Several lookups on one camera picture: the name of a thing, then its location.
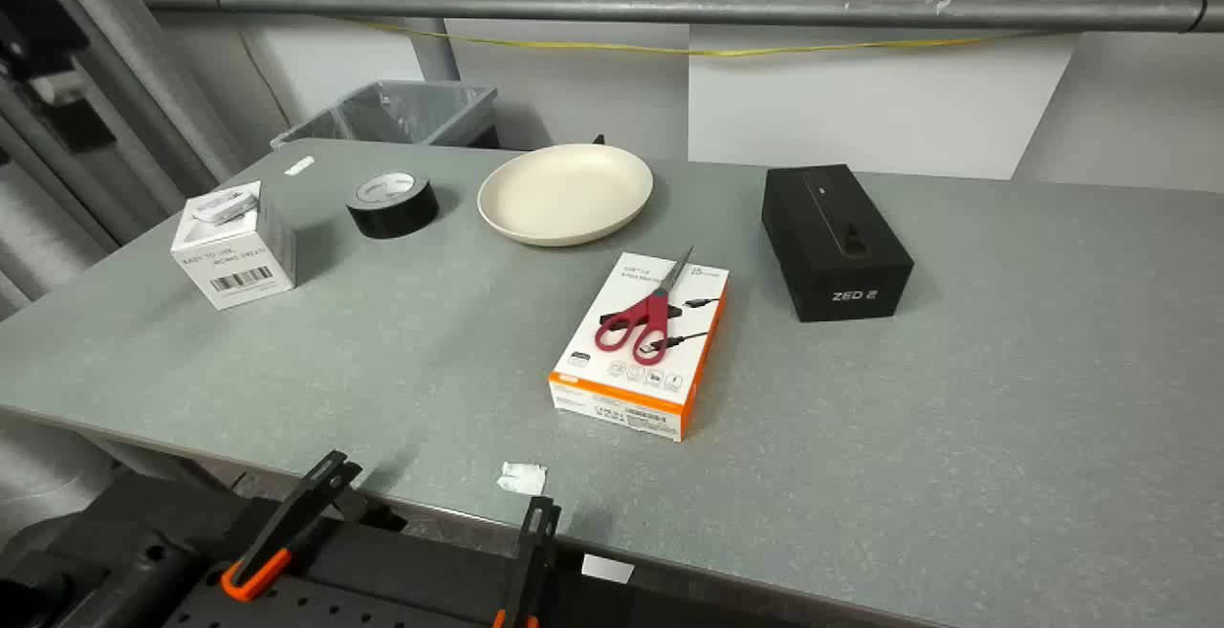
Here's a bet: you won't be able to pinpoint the cream round plate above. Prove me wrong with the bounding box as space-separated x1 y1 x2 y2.
477 143 655 249

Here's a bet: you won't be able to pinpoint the black tape roll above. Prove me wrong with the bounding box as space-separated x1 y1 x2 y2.
345 171 441 240

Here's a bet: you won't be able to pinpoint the white and orange box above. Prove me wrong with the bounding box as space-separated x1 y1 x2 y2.
548 251 731 444

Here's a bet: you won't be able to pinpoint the black box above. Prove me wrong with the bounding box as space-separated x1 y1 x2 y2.
761 164 915 324

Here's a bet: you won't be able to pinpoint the grey bin with liner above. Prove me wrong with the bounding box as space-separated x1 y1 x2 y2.
270 80 500 151

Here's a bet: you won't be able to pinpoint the grey metal pipe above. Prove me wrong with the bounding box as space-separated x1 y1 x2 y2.
142 0 1224 34

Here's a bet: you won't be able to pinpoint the white label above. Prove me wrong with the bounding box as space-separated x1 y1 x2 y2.
580 553 636 585

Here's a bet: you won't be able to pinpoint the black and orange clamp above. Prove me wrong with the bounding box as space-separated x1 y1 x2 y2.
220 449 364 603
492 496 563 628

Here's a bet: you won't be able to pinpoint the small white box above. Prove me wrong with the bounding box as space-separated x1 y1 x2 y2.
170 181 298 312

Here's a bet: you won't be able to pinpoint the red handled scissors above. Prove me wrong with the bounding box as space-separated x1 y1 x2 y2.
594 246 695 366

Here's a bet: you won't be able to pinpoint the yellow cable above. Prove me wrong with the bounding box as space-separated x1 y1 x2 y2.
337 16 1053 58

